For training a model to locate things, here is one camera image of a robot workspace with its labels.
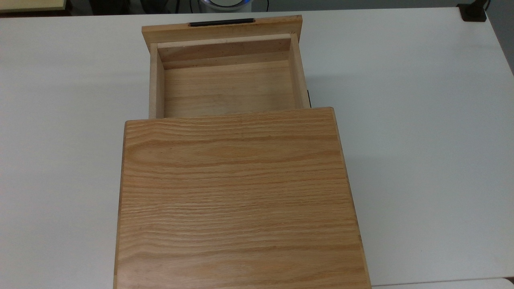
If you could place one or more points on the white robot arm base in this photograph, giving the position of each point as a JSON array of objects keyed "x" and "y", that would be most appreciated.
[{"x": 225, "y": 5}]

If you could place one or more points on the wooden sliding drawer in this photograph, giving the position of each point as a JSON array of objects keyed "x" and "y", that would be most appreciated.
[{"x": 225, "y": 84}]

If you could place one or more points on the yellow board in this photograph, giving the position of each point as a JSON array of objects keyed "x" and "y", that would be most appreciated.
[{"x": 30, "y": 5}]

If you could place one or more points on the wooden drawer cabinet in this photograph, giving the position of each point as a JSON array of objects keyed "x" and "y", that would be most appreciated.
[{"x": 241, "y": 192}]

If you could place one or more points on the black table clamp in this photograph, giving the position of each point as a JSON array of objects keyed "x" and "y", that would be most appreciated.
[{"x": 473, "y": 12}]

